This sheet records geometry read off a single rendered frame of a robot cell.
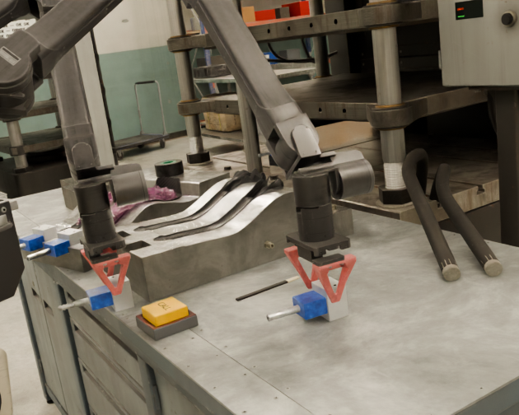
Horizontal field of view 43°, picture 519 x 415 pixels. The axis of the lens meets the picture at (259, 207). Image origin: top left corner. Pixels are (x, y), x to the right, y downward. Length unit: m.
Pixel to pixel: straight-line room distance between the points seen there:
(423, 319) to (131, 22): 8.40
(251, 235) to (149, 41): 8.08
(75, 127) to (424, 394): 0.77
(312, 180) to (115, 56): 8.18
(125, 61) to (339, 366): 8.37
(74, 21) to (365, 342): 0.66
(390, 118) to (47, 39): 0.91
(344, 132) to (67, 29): 1.24
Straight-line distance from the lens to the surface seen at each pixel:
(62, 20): 1.09
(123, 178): 1.20
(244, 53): 1.10
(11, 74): 1.00
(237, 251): 1.32
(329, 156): 1.04
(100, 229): 1.21
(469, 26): 1.66
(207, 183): 1.73
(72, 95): 1.31
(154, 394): 1.36
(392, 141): 1.71
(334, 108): 1.96
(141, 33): 9.29
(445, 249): 1.23
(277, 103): 1.05
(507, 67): 1.60
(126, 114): 9.15
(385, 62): 1.68
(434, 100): 1.88
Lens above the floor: 1.25
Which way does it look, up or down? 15 degrees down
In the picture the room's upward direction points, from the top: 8 degrees counter-clockwise
